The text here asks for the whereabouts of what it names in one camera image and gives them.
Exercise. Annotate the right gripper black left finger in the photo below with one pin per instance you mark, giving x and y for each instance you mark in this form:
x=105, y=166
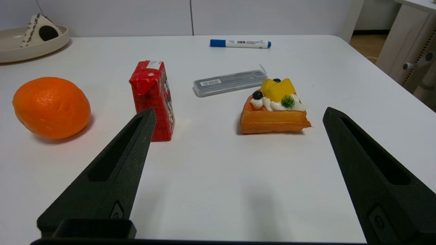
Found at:
x=112, y=173

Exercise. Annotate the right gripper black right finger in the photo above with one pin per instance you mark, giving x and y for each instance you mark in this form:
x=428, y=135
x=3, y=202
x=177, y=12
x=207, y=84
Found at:
x=385, y=183

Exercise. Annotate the chocolate cake slice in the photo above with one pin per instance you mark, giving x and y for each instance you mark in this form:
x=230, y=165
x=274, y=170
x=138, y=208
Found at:
x=39, y=30

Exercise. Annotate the beige round plate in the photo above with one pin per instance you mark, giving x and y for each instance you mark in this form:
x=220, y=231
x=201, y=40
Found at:
x=13, y=47

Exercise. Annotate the orange fruit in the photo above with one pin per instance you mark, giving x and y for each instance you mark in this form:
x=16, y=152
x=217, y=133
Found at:
x=51, y=107

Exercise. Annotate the red drink carton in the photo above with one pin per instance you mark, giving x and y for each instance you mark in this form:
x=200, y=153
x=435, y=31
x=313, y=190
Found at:
x=151, y=92

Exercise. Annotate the fruit topped waffle tart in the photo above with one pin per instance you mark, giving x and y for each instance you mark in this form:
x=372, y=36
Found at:
x=272, y=117

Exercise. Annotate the white side table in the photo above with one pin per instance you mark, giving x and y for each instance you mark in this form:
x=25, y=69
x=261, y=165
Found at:
x=408, y=41

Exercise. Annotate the grey plastic lead case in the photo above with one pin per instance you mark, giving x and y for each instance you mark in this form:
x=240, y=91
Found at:
x=228, y=83

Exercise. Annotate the blue capped white marker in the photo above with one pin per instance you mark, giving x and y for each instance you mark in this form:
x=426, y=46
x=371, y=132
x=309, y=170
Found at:
x=240, y=43

